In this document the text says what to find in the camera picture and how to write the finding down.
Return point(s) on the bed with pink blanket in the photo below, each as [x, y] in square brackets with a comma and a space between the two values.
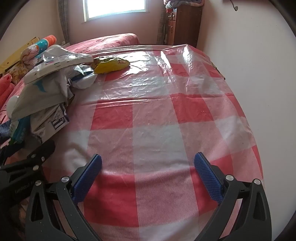
[104, 42]

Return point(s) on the brown wooden wardrobe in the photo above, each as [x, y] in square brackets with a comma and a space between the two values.
[185, 25]

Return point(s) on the grey patterned hanging cloth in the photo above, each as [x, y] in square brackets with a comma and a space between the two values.
[161, 27]

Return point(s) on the window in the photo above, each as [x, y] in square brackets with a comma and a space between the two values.
[114, 9]

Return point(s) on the folded blankets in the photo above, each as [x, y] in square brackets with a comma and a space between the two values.
[182, 3]

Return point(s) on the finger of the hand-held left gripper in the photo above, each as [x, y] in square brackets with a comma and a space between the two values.
[39, 154]
[20, 187]

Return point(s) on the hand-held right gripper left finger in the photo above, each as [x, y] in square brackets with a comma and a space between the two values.
[86, 178]

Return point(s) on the clear plastic bag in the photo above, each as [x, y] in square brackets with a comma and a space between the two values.
[55, 53]

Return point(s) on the teal packet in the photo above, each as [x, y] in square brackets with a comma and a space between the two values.
[20, 132]

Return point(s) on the white paper label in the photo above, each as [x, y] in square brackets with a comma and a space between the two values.
[50, 120]

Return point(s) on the clear plastic table cover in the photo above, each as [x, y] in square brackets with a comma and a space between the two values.
[161, 76]

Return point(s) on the floral pillow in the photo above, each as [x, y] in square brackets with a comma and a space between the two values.
[18, 71]

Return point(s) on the white packet with blue feather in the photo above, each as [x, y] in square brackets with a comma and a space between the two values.
[46, 97]

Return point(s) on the red white checked tablecloth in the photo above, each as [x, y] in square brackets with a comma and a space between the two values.
[157, 139]

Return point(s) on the grey curtain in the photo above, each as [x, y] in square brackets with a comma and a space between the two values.
[63, 20]

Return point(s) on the yellow snack packet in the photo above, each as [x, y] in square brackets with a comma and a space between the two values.
[111, 64]

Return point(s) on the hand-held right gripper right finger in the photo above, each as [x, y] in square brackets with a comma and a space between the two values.
[208, 178]

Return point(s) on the orange teal plush toy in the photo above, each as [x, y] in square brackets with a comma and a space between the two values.
[44, 44]

